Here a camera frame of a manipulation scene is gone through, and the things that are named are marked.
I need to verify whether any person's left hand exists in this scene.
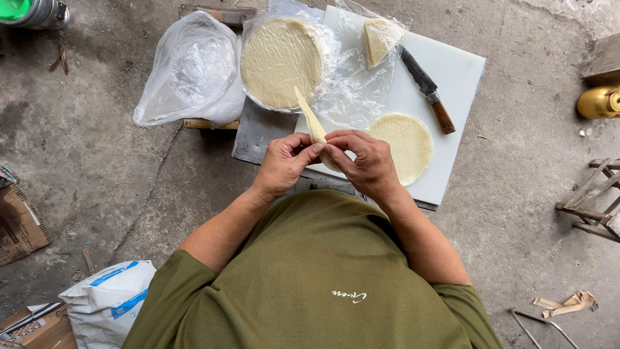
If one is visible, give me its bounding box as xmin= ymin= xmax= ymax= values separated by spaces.
xmin=251 ymin=132 xmax=324 ymax=200

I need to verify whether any person's right hand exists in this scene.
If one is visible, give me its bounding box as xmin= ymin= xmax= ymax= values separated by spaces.
xmin=323 ymin=129 xmax=406 ymax=200

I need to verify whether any pale dough wrapper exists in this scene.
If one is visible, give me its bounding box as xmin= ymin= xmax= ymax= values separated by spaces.
xmin=294 ymin=86 xmax=343 ymax=174

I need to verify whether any grey metal sheet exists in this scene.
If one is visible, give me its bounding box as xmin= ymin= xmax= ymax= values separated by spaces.
xmin=232 ymin=95 xmax=439 ymax=212

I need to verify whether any bare round wrapper stack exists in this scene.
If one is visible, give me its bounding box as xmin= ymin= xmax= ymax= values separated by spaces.
xmin=366 ymin=113 xmax=434 ymax=187

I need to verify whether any clear plastic wrap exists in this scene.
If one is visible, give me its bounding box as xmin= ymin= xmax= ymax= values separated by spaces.
xmin=239 ymin=0 xmax=413 ymax=132

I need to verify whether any low wooden bench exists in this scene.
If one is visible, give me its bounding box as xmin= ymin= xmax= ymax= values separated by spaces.
xmin=177 ymin=4 xmax=258 ymax=131

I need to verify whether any round wrapper stack in plastic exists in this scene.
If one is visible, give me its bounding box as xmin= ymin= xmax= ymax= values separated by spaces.
xmin=240 ymin=18 xmax=324 ymax=111

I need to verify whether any person's olive green shirt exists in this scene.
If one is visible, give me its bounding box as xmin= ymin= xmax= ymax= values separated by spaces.
xmin=121 ymin=189 xmax=504 ymax=349

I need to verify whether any white plastic cutting board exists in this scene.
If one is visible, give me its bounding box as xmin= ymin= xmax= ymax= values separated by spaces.
xmin=294 ymin=5 xmax=487 ymax=207

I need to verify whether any wedge-shaped wrapper stack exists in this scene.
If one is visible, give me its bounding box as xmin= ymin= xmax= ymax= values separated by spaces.
xmin=363 ymin=18 xmax=406 ymax=69

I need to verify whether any white translucent plastic bag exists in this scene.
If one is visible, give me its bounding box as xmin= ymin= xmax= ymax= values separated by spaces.
xmin=133 ymin=11 xmax=247 ymax=128

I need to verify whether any white and blue sack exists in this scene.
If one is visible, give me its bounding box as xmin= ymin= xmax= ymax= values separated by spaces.
xmin=58 ymin=260 xmax=158 ymax=349

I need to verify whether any weathered wooden stool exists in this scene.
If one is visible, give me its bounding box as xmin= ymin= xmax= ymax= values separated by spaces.
xmin=555 ymin=158 xmax=620 ymax=244

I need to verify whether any golden bottle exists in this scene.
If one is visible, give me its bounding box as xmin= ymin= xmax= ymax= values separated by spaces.
xmin=576 ymin=86 xmax=620 ymax=120

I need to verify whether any dark wood splinter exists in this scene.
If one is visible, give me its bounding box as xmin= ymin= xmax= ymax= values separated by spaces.
xmin=48 ymin=38 xmax=70 ymax=76

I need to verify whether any crumpled beige paper scrap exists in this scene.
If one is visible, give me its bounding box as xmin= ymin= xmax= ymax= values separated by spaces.
xmin=532 ymin=290 xmax=600 ymax=320

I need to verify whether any grey wooden block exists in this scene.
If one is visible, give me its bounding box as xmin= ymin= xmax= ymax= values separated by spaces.
xmin=582 ymin=32 xmax=620 ymax=84

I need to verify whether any brown cardboard box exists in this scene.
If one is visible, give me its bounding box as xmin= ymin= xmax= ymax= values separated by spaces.
xmin=0 ymin=183 xmax=54 ymax=267

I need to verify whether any patterned cloth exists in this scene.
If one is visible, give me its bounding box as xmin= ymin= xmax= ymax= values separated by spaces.
xmin=0 ymin=164 xmax=20 ymax=190

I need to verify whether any metal canister with green lid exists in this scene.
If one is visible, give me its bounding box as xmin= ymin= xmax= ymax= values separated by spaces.
xmin=0 ymin=0 xmax=71 ymax=31

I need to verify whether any printed cardboard box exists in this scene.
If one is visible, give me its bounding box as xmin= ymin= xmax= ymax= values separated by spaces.
xmin=0 ymin=302 xmax=78 ymax=349

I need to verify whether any wooden-handled dark knife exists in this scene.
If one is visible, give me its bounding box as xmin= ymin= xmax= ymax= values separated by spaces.
xmin=400 ymin=47 xmax=457 ymax=135

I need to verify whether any bent metal wire frame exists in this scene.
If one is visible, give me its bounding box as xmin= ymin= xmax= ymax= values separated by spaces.
xmin=509 ymin=307 xmax=581 ymax=349

